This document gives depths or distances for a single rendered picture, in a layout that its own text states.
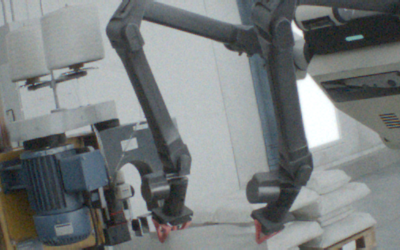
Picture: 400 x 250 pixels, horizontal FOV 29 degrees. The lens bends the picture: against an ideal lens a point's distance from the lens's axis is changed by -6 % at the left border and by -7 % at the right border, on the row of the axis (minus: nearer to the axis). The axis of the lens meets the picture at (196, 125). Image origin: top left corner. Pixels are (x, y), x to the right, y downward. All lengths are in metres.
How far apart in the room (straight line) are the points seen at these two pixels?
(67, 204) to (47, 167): 0.11
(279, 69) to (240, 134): 6.42
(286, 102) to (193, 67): 6.07
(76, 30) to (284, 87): 0.62
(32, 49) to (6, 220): 0.51
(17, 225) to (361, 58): 1.03
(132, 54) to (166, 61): 5.58
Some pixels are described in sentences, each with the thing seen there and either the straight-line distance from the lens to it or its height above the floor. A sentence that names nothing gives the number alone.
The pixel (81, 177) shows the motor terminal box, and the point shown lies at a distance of 1.98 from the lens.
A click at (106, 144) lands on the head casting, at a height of 1.30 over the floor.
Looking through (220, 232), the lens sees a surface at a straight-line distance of 2.25.
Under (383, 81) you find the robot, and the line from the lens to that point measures 2.11.
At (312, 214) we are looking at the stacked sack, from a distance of 5.46.
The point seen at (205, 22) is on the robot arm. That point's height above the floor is 1.57.
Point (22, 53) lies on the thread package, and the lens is 2.34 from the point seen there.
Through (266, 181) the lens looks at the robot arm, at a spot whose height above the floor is 1.17.
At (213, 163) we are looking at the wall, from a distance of 7.87.
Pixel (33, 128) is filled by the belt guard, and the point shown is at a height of 1.39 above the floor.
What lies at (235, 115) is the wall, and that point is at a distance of 8.10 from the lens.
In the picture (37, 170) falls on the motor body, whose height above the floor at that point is 1.28.
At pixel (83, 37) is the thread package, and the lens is 2.10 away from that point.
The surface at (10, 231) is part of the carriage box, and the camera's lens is 2.18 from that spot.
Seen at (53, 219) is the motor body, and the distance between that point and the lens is 2.03.
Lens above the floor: 1.42
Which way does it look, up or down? 3 degrees down
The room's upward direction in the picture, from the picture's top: 11 degrees counter-clockwise
